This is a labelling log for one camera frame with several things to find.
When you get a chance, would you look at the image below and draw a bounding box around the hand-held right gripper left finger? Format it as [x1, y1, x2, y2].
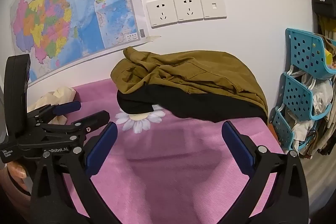
[30, 121, 118, 224]

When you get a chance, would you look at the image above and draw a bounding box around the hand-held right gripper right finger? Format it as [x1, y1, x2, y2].
[221, 120, 310, 224]

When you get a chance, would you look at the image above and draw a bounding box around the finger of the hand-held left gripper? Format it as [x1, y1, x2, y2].
[37, 110, 111, 148]
[28, 101, 82, 126]

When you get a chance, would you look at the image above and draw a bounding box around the olive brown jacket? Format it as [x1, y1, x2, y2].
[110, 46, 269, 119]

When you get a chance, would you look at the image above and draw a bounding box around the person's left hand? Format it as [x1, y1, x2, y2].
[0, 162, 33, 203]

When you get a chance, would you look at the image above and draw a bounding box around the cream garment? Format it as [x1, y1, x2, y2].
[27, 86, 77, 125]

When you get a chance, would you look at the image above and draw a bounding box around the blue perforated hanging basket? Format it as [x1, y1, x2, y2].
[272, 106, 315, 152]
[285, 28, 336, 80]
[281, 72, 334, 119]

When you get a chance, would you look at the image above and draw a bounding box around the black garment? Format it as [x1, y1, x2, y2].
[116, 84, 269, 123]

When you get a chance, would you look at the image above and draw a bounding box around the pink flowered blanket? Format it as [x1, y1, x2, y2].
[26, 78, 286, 224]

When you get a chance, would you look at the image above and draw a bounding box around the white plastic bag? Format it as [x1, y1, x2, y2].
[302, 74, 332, 115]
[291, 119, 315, 147]

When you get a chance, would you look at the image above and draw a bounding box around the black handbag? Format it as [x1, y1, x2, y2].
[311, 0, 336, 18]

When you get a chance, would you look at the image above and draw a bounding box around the colourful wall map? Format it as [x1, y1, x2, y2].
[9, 0, 162, 84]

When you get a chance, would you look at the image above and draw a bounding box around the white wall socket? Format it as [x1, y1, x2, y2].
[146, 0, 177, 29]
[173, 0, 204, 23]

